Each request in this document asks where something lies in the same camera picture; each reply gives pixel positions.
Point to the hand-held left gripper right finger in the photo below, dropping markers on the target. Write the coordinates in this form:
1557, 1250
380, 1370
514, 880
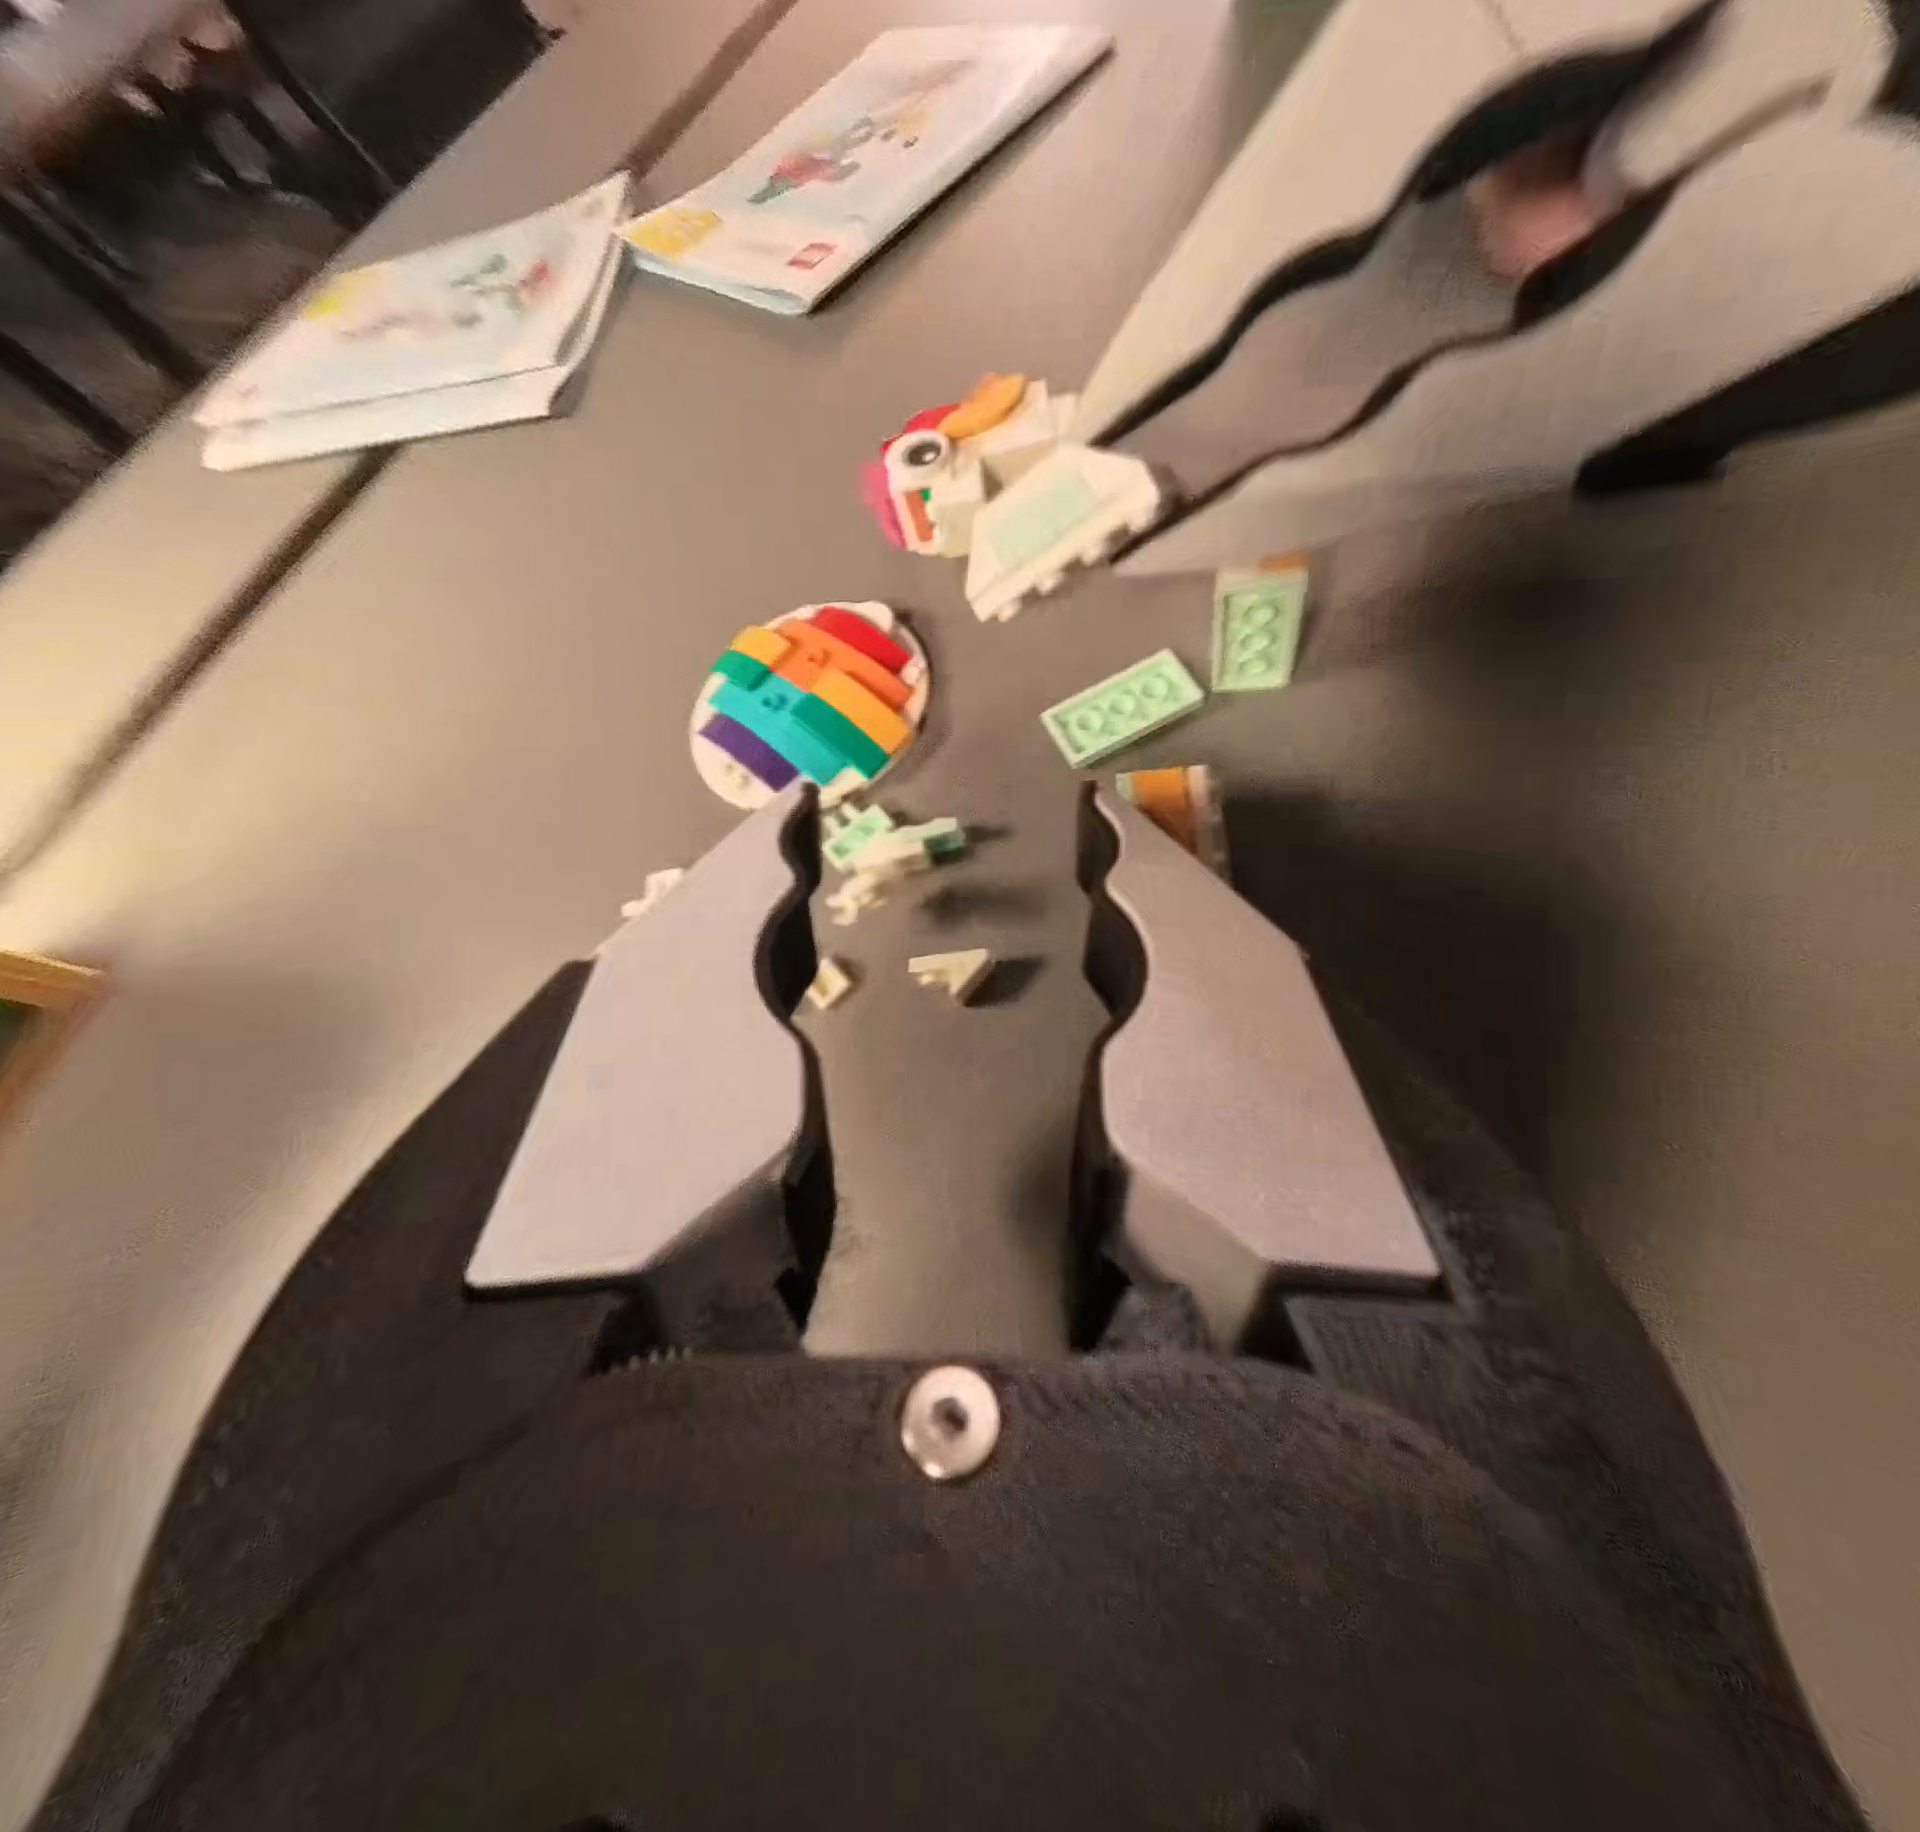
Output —
1261, 1112

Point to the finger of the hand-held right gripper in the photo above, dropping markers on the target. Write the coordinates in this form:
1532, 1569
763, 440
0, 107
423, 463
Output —
1350, 138
1680, 317

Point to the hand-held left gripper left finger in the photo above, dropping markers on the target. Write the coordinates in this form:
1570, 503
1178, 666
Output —
660, 1098

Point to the white green lego piece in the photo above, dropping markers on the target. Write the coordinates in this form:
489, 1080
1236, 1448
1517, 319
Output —
885, 853

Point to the unicorn head lego build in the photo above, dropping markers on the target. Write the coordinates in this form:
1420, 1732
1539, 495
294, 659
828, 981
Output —
1021, 497

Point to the orange white lego brick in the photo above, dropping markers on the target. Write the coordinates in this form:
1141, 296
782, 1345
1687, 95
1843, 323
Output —
1171, 812

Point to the rainbow lego disc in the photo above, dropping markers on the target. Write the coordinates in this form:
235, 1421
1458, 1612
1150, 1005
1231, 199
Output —
811, 698

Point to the long mint lego plate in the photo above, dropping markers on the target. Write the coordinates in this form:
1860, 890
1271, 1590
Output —
1120, 709

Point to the lego instruction booklet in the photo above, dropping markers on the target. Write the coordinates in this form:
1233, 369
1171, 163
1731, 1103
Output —
871, 168
420, 333

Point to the short mint lego plate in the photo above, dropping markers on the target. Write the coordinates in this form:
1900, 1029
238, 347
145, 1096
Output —
1255, 628

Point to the yellow lego box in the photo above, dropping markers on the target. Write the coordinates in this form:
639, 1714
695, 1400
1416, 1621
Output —
45, 1022

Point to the person's right hand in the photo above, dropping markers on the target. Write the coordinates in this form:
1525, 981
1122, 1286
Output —
1537, 212

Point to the black office chair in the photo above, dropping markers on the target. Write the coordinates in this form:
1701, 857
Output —
376, 33

